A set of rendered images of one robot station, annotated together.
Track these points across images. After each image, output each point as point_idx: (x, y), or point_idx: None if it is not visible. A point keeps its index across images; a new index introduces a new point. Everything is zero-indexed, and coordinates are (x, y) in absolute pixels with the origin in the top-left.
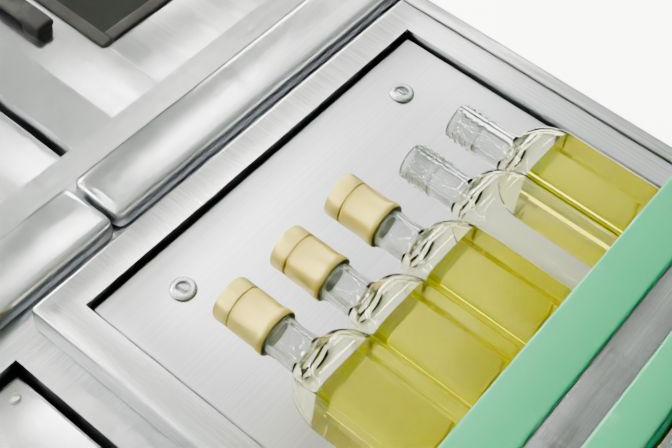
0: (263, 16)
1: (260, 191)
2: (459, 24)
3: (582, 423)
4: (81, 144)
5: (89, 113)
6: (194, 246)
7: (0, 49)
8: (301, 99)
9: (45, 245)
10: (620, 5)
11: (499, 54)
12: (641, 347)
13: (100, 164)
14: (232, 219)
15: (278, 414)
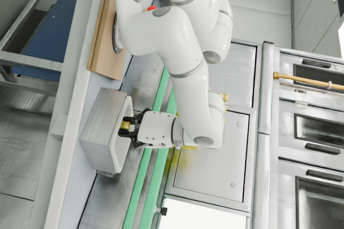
0: (274, 198)
1: (241, 147)
2: (234, 210)
3: None
4: (277, 147)
5: (282, 154)
6: (243, 132)
7: (308, 160)
8: (249, 170)
9: (264, 121)
10: None
11: (221, 206)
12: (170, 78)
13: (270, 140)
14: (241, 140)
15: None
